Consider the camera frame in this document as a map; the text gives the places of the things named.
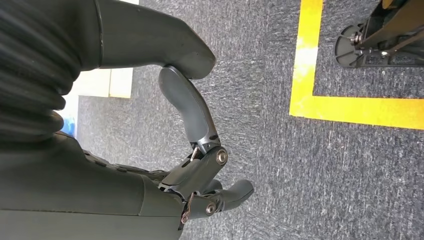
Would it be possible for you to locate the yellow floor tape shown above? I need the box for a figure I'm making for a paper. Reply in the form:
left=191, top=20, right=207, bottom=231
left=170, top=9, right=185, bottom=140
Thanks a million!
left=289, top=0, right=424, bottom=131

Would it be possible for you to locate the pale wooden desk leg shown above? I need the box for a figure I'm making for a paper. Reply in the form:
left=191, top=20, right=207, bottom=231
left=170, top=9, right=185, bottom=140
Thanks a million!
left=54, top=67, right=134, bottom=138

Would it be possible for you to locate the black metal stand base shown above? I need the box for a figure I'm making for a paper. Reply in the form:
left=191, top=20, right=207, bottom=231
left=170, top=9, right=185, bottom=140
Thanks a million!
left=334, top=0, right=424, bottom=69

